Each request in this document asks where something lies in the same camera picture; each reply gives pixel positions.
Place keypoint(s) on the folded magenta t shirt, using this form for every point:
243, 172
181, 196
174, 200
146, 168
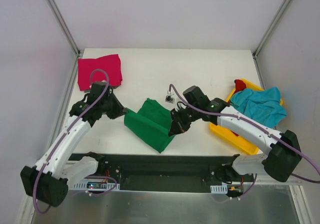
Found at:
111, 64

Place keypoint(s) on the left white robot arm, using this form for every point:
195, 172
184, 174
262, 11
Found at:
48, 180

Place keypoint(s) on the left aluminium frame post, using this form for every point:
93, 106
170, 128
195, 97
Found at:
63, 26

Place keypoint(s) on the teal t shirt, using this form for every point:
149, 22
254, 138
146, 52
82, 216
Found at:
261, 106

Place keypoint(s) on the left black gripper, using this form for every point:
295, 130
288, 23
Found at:
115, 107

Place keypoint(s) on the right aluminium frame post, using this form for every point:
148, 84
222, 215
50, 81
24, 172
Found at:
271, 27

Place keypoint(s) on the red t shirt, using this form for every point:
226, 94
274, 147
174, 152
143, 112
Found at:
240, 85

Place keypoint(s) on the green t shirt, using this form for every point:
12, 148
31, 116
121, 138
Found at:
151, 123

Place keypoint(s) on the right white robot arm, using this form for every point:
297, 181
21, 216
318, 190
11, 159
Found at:
280, 150

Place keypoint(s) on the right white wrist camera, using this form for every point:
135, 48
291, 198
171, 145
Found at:
170, 97

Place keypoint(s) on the aluminium frame post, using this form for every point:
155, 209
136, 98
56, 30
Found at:
63, 26
271, 27

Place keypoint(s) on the yellow plastic tray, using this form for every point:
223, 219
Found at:
232, 138

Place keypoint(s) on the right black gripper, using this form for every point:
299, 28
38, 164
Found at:
180, 120

